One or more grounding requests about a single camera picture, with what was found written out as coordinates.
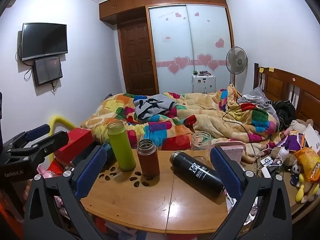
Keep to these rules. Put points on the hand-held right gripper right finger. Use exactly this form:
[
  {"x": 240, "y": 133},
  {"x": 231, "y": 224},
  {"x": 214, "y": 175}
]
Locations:
[{"x": 225, "y": 173}]

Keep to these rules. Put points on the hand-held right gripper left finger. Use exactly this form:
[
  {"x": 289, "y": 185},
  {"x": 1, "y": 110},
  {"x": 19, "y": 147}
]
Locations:
[{"x": 88, "y": 170}]

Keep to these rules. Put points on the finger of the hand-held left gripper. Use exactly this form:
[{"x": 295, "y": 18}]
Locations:
[
  {"x": 56, "y": 140},
  {"x": 37, "y": 131}
]

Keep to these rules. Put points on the black cup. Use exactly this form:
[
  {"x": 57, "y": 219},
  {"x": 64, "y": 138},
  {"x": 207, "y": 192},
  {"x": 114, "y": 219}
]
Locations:
[{"x": 197, "y": 173}]

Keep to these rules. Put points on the green cup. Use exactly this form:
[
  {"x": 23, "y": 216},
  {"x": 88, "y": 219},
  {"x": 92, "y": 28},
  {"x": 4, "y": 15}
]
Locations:
[{"x": 120, "y": 147}]

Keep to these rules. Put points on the brown cup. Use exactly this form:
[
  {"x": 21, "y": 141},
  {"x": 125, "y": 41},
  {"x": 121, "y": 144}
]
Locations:
[{"x": 149, "y": 160}]

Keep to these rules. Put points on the red box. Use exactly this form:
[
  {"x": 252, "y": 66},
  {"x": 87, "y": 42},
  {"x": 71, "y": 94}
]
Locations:
[{"x": 75, "y": 142}]

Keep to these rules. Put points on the yellow pipe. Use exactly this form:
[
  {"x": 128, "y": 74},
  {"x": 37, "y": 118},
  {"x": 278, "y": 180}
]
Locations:
[{"x": 58, "y": 119}]

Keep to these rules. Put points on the clear glass jar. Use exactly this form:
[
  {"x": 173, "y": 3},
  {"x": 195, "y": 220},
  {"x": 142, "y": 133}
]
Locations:
[{"x": 201, "y": 142}]

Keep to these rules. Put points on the white charger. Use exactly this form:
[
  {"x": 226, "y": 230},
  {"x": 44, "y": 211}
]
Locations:
[{"x": 267, "y": 161}]

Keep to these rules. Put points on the small white bottle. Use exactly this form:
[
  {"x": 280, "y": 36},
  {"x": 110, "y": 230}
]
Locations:
[{"x": 284, "y": 153}]

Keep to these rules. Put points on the purple doll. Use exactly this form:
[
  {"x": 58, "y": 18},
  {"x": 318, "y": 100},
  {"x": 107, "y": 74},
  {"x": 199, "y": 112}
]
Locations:
[{"x": 292, "y": 140}]

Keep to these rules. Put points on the colourful patchwork blanket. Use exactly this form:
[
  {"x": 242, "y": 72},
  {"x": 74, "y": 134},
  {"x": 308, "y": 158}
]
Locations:
[{"x": 160, "y": 127}]

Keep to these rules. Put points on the yellow plush toy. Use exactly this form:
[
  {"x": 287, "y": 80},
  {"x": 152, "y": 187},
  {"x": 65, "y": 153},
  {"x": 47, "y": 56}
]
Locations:
[{"x": 306, "y": 188}]

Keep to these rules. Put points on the orange snack bag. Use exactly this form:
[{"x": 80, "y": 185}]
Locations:
[{"x": 308, "y": 163}]

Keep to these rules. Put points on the grey plaid pillow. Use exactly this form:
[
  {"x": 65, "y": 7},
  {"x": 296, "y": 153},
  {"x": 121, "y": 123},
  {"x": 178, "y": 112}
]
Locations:
[{"x": 257, "y": 93}]

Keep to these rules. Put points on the dark clothing pile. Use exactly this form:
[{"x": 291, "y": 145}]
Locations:
[{"x": 285, "y": 111}]

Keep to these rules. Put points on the beige plush toy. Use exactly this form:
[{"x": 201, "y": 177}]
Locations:
[{"x": 300, "y": 125}]

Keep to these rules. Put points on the grey patterned cloth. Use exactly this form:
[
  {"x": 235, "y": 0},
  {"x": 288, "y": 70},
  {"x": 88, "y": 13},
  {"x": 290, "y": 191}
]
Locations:
[{"x": 152, "y": 105}]

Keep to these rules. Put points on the white suitcase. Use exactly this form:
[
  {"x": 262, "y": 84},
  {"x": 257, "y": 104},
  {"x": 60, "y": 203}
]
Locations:
[{"x": 203, "y": 83}]

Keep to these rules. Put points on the white paper box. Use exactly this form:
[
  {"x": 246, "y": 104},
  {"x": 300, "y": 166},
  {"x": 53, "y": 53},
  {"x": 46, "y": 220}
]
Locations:
[{"x": 312, "y": 136}]

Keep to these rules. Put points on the wooden bed headboard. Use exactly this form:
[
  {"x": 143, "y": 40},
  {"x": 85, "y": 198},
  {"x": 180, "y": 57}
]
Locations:
[{"x": 280, "y": 85}]

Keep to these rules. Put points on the brown wooden door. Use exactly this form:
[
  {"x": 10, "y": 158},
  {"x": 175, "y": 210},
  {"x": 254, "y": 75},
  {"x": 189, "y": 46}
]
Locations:
[{"x": 136, "y": 60}]

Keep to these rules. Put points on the black standing fan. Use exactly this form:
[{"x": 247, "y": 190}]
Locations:
[{"x": 237, "y": 60}]

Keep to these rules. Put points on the white sliding-door wardrobe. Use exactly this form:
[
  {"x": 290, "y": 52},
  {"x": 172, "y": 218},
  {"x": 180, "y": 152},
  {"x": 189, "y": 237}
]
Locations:
[{"x": 190, "y": 42}]

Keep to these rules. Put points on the wooden overhead cabinet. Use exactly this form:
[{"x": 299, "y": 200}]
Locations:
[{"x": 150, "y": 0}]

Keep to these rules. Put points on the small black wall monitor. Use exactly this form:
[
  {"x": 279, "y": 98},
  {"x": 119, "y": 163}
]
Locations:
[{"x": 48, "y": 70}]

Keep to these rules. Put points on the black wall television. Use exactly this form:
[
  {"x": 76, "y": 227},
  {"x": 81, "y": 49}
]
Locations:
[{"x": 45, "y": 41}]

